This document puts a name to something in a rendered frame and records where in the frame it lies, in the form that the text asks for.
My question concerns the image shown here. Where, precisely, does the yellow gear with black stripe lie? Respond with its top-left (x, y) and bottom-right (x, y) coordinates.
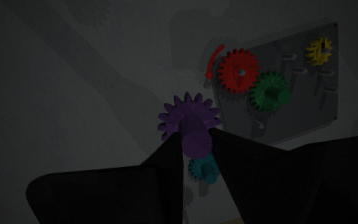
top-left (305, 37), bottom-right (333, 65)

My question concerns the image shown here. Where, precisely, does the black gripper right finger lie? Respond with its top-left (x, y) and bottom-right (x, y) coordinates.
top-left (208, 128), bottom-right (358, 224)

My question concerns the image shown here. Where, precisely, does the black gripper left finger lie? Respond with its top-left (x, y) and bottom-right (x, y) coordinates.
top-left (25, 132), bottom-right (184, 224)

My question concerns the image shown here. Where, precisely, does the red gear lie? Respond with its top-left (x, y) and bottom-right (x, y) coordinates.
top-left (216, 48), bottom-right (261, 94)

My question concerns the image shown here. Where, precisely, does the teal gear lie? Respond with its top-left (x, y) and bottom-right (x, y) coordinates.
top-left (188, 151), bottom-right (219, 185)

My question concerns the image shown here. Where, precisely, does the green gear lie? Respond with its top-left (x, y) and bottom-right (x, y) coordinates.
top-left (247, 70), bottom-right (291, 113)

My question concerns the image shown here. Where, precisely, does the grey board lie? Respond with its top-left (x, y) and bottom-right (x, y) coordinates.
top-left (211, 22), bottom-right (340, 145)

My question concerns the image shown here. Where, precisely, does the red curved arrow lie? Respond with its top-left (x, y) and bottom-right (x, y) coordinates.
top-left (204, 43), bottom-right (225, 79)

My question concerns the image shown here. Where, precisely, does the purple gear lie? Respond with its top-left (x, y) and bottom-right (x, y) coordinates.
top-left (158, 92), bottom-right (223, 160)

